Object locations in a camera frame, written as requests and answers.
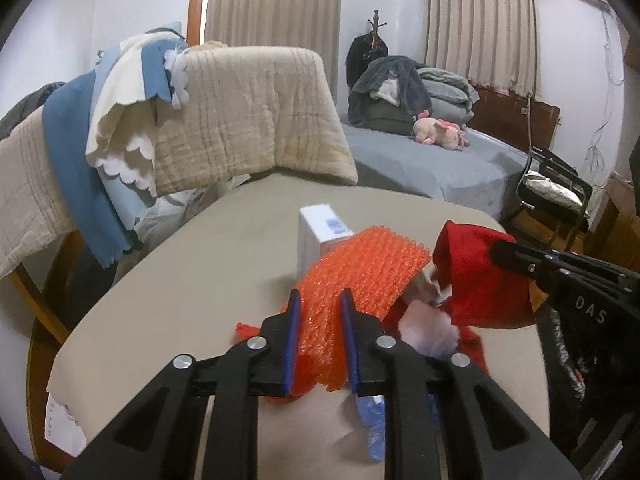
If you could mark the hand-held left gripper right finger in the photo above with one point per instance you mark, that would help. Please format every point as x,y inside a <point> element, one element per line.
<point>350,345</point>

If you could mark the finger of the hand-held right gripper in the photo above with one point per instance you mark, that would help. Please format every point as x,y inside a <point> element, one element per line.
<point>520,257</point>

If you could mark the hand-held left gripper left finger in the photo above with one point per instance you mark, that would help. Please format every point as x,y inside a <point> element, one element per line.
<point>292,340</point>

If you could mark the red cloth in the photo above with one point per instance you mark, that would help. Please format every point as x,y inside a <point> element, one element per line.
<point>470,270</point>

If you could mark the bin with black liner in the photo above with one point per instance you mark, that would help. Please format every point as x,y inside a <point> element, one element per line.
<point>565,360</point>

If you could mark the white tissue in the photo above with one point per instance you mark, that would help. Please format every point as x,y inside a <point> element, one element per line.
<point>430,332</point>

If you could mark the blue plastic bag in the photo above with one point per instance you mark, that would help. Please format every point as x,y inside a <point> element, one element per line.
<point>370,425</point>

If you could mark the orange mesh net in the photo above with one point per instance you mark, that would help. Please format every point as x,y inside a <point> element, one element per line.
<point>370,265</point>

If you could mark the grey paper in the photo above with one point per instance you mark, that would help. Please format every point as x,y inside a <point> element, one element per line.
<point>425,287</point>

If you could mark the white cardboard box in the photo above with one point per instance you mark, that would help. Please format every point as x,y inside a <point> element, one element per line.
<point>310,240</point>

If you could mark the grey seat cushion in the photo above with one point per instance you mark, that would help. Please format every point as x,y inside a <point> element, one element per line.
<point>550,187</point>

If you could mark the black metal chair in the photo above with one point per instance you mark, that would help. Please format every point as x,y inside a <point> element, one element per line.
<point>575,185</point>

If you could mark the bed with grey sheet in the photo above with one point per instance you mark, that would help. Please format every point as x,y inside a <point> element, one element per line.
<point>425,170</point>

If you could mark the wooden headboard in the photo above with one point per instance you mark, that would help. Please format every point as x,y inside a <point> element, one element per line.
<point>505,110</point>

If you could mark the pink plush toy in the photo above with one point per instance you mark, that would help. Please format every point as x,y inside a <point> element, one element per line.
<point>440,130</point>

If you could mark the white cloth bundle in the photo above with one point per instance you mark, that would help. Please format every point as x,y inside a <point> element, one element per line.
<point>170,215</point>

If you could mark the folded grey duvets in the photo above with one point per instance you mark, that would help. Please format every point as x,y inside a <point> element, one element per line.
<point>450,90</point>

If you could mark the olive folded blanket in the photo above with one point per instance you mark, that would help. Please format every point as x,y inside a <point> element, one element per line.
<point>392,115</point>

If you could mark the light blue scalloped cloth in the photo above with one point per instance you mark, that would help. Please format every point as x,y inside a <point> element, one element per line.
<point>125,190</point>

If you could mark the beige curtain behind headboard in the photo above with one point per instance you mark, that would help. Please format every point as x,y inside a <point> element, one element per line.
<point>480,35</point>

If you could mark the beige quilted blanket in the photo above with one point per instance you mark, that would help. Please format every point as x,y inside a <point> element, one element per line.
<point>250,110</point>

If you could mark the black coat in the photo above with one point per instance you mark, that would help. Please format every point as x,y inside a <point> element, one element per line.
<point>360,60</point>

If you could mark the wooden chair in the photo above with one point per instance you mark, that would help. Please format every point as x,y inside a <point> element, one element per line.
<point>36,305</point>

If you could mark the wooden coat rack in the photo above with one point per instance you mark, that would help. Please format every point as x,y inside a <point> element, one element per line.
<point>376,25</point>

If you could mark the blue felt cloth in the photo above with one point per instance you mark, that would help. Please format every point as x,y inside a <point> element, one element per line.
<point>75,160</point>

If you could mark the cream cloth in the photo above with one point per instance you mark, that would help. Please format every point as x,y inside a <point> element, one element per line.
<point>125,90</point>

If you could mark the wide beige curtain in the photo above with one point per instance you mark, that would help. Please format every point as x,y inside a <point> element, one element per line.
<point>275,5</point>

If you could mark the dark garment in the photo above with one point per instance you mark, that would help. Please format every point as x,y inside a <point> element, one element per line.
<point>25,110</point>

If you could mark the wooden door frame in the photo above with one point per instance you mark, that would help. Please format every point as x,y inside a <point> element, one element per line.
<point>196,5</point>

